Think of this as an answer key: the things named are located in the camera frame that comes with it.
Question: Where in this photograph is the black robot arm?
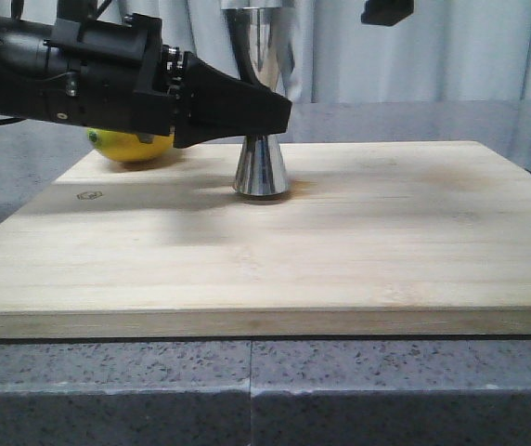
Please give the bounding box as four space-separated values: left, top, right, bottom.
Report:
0 1 291 148

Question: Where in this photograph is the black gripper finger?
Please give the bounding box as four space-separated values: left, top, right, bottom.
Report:
360 0 414 27

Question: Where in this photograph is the silver metal jigger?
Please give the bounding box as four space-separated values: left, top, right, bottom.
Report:
220 1 294 200

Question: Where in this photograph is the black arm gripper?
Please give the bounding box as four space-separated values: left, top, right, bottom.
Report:
0 14 291 149

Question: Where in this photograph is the yellow lemon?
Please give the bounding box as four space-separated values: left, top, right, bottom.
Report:
86 128 174 163

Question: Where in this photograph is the wooden cutting board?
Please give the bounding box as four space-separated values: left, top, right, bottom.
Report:
0 141 531 338

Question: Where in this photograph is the grey curtain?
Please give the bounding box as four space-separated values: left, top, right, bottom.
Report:
0 0 531 106

